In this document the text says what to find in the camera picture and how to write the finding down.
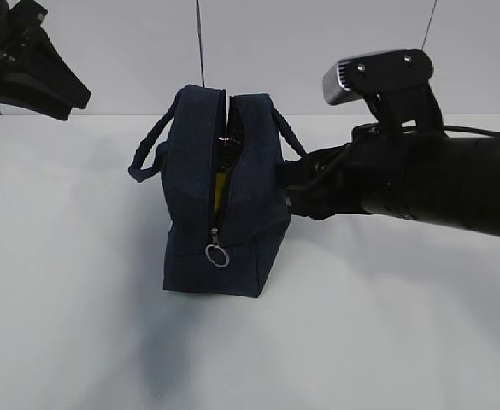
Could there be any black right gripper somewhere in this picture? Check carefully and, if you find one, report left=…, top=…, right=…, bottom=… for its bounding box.
left=276, top=123, right=403, bottom=220

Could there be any yellow lemon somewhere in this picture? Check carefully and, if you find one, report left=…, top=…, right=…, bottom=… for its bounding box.
left=214, top=169, right=228, bottom=214

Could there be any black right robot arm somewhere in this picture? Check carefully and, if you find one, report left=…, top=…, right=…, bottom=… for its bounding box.
left=276, top=123, right=500, bottom=237

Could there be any dark navy fabric lunch bag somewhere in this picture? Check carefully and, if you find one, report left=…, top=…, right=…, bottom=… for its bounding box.
left=128, top=85, right=305, bottom=298

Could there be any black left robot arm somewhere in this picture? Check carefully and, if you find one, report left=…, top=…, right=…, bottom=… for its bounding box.
left=0, top=0, right=91, bottom=121

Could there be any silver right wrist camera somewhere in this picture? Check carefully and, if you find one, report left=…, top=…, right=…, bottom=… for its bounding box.
left=322, top=49, right=443, bottom=132

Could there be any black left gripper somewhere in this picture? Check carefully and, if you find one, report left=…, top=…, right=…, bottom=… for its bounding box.
left=0, top=1, right=91, bottom=121

